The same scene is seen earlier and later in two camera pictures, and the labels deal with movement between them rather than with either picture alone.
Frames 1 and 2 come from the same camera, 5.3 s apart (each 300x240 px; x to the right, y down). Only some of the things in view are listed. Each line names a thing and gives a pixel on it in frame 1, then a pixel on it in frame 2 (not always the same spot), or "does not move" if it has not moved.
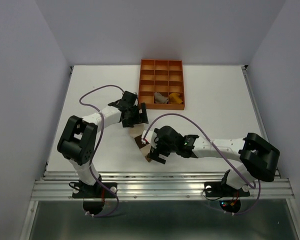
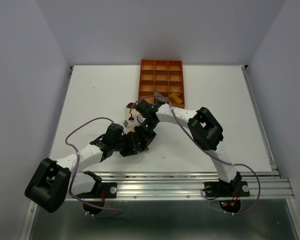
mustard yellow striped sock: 175,98 does not move
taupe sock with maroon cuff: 158,98 does not move
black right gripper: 154,152 to 145,138
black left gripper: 140,118 to 132,147
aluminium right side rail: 257,109 does not move
